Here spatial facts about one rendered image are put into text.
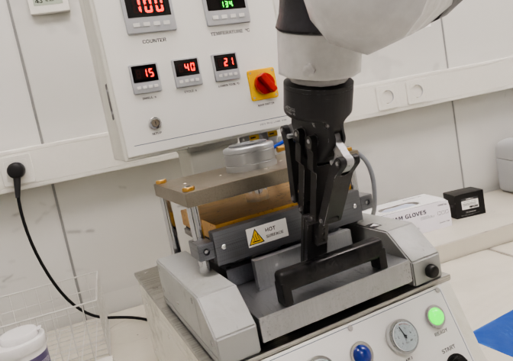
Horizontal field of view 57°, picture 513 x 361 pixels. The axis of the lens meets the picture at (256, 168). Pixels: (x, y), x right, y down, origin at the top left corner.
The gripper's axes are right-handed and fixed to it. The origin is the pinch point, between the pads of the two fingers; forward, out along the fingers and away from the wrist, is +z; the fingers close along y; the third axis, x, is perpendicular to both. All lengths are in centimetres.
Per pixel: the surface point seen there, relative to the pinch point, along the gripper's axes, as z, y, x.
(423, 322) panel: 10.5, 9.6, 10.4
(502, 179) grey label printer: 35, -43, 99
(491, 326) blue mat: 27.9, 3.1, 35.4
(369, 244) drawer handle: 0.4, 3.9, 5.5
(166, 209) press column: 3.6, -22.7, -12.5
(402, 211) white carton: 30, -37, 52
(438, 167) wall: 32, -54, 83
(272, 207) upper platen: -0.6, -8.4, -1.3
